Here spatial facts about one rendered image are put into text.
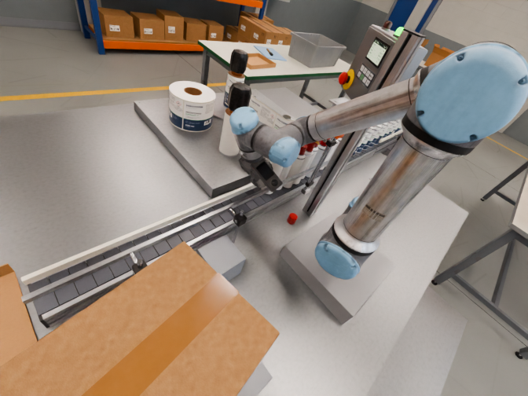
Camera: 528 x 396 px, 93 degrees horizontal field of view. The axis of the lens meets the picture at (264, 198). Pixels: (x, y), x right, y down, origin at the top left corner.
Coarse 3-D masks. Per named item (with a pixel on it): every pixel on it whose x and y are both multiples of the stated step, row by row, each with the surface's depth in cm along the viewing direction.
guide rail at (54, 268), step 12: (228, 192) 89; (240, 192) 93; (204, 204) 82; (180, 216) 77; (144, 228) 71; (156, 228) 73; (120, 240) 66; (84, 252) 62; (96, 252) 63; (60, 264) 58; (72, 264) 61; (24, 276) 55; (36, 276) 56
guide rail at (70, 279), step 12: (312, 168) 105; (288, 180) 96; (264, 192) 88; (240, 204) 82; (204, 216) 73; (180, 228) 68; (156, 240) 64; (96, 264) 56; (108, 264) 57; (72, 276) 53; (84, 276) 55; (48, 288) 50; (24, 300) 48
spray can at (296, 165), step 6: (300, 150) 92; (300, 156) 94; (294, 162) 95; (300, 162) 95; (294, 168) 97; (288, 174) 100; (294, 174) 99; (294, 180) 103; (282, 186) 104; (288, 186) 104
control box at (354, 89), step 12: (372, 24) 73; (372, 36) 71; (384, 36) 66; (360, 48) 76; (420, 48) 63; (360, 60) 75; (384, 60) 65; (420, 60) 66; (348, 72) 81; (408, 72) 67; (348, 84) 80; (360, 84) 74; (348, 96) 81; (360, 96) 74
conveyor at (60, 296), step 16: (208, 208) 86; (240, 208) 90; (176, 224) 78; (208, 224) 82; (144, 240) 72; (176, 240) 74; (96, 256) 65; (144, 256) 69; (64, 272) 61; (96, 272) 63; (112, 272) 64; (32, 288) 57; (64, 288) 58; (80, 288) 59; (48, 304) 55
